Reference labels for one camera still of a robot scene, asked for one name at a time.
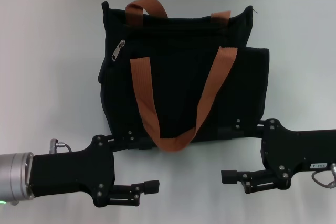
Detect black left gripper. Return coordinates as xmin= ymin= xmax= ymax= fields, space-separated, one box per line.
xmin=27 ymin=129 xmax=160 ymax=208

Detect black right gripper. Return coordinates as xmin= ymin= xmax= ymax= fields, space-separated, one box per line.
xmin=217 ymin=118 xmax=336 ymax=195

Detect black food bag orange handles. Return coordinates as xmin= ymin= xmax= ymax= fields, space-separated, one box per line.
xmin=97 ymin=0 xmax=271 ymax=154

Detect long silver zipper pull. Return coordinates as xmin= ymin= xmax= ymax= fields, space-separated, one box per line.
xmin=111 ymin=39 xmax=126 ymax=63

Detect left gripper cable with connector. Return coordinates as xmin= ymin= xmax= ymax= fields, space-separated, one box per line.
xmin=49 ymin=138 xmax=73 ymax=154

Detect gripper cable with connector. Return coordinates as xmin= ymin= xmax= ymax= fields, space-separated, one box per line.
xmin=49 ymin=138 xmax=73 ymax=154
xmin=311 ymin=163 xmax=336 ymax=187

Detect right gripper cable with connector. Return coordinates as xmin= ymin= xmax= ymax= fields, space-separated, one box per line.
xmin=311 ymin=163 xmax=336 ymax=187

